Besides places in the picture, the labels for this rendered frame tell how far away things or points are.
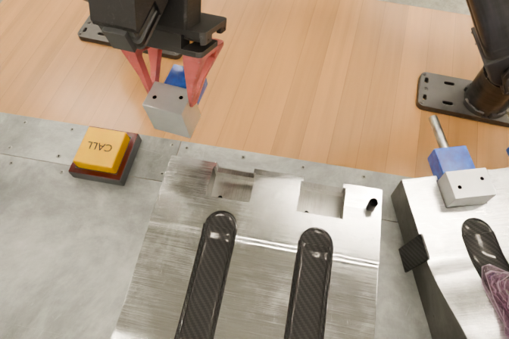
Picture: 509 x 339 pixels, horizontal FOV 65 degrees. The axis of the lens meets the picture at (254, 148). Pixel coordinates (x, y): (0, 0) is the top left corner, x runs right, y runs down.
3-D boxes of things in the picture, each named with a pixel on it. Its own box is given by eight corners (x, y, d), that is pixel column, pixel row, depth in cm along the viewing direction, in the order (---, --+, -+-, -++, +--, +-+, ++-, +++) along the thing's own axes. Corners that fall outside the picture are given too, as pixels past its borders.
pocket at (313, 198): (299, 188, 52) (301, 175, 48) (341, 195, 51) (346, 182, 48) (295, 222, 49) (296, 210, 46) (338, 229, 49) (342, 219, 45)
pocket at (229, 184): (218, 174, 53) (214, 161, 50) (257, 181, 52) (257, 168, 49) (209, 206, 51) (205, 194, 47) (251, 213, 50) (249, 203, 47)
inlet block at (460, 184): (409, 129, 58) (421, 107, 54) (442, 125, 58) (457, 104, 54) (438, 215, 52) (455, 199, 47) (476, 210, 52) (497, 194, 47)
